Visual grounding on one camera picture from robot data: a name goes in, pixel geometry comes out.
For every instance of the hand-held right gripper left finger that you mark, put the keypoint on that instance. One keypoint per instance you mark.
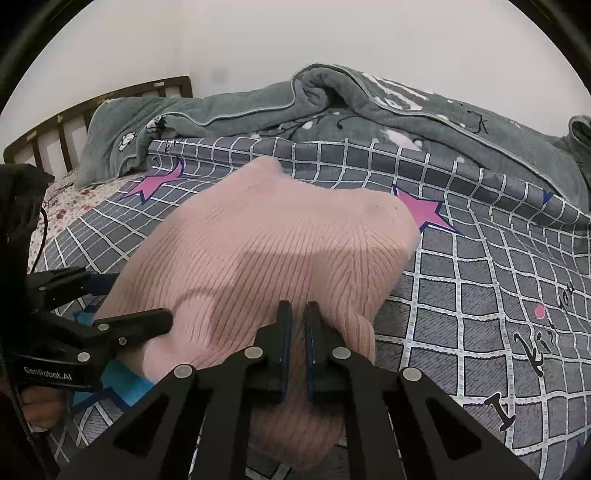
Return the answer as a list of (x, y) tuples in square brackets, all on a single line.
[(286, 341)]

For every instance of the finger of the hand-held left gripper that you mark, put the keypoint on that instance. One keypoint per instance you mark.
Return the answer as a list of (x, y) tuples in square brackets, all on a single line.
[(99, 284), (138, 323)]

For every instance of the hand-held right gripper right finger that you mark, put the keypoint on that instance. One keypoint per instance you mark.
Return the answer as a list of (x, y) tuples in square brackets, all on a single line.
[(310, 341)]

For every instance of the pink ribbed knit sweater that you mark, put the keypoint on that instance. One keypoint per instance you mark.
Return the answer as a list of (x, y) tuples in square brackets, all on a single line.
[(277, 230)]

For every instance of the person's left hand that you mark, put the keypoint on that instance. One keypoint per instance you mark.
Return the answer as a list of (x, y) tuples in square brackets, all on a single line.
[(41, 408)]

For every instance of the floral patterned sheet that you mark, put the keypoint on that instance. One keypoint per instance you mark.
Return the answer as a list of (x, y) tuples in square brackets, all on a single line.
[(69, 207)]

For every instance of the grey checked star-print bed sheet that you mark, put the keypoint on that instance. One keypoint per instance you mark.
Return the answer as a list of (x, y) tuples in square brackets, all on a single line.
[(461, 300)]

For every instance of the dark wooden headboard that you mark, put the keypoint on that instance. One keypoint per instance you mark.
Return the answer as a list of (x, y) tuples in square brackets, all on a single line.
[(138, 90)]

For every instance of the grey-green quilted blanket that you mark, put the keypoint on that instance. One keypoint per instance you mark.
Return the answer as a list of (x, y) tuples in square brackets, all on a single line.
[(415, 124)]

